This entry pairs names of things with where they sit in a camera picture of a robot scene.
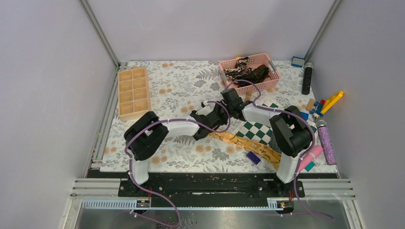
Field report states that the yellow patterned tie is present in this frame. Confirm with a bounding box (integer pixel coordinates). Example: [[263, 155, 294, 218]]
[[209, 132, 281, 170]]

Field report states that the wooden compartment tray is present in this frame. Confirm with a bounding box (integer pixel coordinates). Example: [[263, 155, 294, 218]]
[[117, 68, 151, 121]]

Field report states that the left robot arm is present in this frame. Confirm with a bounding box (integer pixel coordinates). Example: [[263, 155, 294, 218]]
[[124, 101, 231, 196]]

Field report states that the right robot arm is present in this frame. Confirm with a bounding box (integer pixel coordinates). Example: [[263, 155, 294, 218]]
[[221, 88, 316, 197]]

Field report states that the curved wooden block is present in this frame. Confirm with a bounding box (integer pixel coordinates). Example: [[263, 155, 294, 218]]
[[245, 91, 252, 102]]

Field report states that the floral table cloth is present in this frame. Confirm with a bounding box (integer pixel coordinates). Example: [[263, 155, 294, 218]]
[[99, 60, 336, 174]]

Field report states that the black floral tie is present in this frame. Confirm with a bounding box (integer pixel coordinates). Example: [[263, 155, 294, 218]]
[[224, 57, 270, 84]]

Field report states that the green white chessboard mat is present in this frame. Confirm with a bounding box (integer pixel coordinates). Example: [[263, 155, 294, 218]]
[[233, 98, 318, 153]]

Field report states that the pink plastic basket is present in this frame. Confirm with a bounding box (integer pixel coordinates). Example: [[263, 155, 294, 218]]
[[219, 53, 281, 95]]

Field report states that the purple lego brick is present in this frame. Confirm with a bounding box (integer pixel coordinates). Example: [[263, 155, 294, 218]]
[[246, 152, 261, 165]]

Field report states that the blue white lego brick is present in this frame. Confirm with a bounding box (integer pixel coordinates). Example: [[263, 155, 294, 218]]
[[291, 56, 305, 68]]

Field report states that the colourful lego brick pile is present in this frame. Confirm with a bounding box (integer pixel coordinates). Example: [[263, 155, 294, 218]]
[[301, 99, 325, 120]]

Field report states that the purple glitter tube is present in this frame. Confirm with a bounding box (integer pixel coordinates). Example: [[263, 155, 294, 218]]
[[315, 117, 337, 165]]

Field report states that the yellow triangle toy block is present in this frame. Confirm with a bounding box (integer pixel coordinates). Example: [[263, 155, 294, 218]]
[[321, 91, 344, 114]]

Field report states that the pink marker pen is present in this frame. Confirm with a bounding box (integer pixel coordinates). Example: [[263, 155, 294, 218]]
[[298, 145, 323, 173]]

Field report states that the teal small block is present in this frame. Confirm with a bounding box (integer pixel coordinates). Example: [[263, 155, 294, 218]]
[[305, 161, 316, 172]]

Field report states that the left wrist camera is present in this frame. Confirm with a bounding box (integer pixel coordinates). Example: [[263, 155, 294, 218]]
[[196, 101, 215, 116]]

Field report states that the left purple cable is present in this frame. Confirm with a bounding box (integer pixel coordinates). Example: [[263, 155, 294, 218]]
[[124, 100, 232, 228]]

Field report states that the purple cable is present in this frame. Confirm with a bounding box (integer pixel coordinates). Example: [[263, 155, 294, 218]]
[[224, 79, 335, 222], [124, 100, 232, 228]]

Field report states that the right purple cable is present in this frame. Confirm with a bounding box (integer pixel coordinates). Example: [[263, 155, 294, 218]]
[[224, 79, 335, 222]]

